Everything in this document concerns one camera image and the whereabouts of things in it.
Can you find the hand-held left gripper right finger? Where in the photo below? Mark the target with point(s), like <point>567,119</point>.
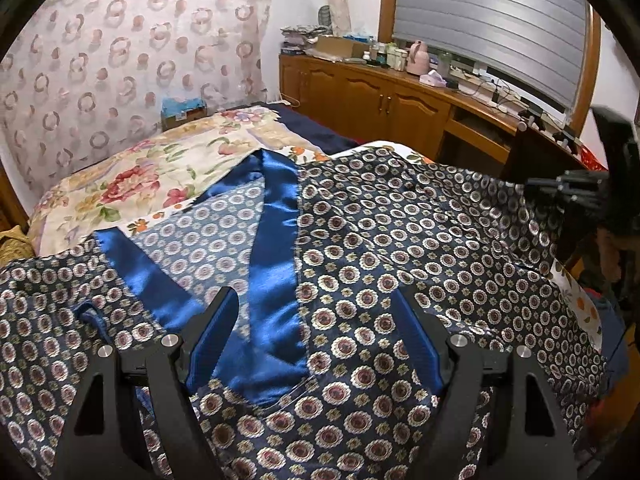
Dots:
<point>417,340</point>

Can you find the navy medallion print robe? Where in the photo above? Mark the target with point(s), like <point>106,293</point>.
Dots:
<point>380,240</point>

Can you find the pink kettle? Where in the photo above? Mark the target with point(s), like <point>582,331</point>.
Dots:
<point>417,60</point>

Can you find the box with blue cloth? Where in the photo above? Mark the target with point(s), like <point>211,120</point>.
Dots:
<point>182,110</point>

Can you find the grey window blind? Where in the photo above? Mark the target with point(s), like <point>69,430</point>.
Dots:
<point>475,10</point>

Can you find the red cloth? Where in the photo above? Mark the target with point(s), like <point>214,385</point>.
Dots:
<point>595,157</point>

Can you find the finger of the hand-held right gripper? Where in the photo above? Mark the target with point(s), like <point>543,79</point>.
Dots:
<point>565,192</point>

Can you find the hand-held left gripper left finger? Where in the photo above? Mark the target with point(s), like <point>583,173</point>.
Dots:
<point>215,340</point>

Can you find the floral quilt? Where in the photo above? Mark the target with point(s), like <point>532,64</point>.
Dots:
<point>150,180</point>

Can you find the white orange print blanket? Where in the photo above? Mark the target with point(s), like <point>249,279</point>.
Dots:
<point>580,305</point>

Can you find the long wooden cabinet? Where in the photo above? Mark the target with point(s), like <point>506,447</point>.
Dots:
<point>360,90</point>

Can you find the golden yellow cushion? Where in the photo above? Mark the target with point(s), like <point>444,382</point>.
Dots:
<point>12,245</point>

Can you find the wooden window frame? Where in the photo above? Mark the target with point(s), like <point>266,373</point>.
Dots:
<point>387,0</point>

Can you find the row of small bottles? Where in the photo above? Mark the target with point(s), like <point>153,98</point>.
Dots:
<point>387,57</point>

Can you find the pink tissue pack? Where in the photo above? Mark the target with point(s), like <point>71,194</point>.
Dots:
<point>432,80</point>

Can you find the cardboard box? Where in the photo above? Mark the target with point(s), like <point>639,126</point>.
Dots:
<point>340,47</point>

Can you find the person's blue pants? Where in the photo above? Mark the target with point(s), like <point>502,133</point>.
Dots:
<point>612,340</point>

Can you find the navy bed sheet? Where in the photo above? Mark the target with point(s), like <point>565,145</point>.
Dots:
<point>310,125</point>

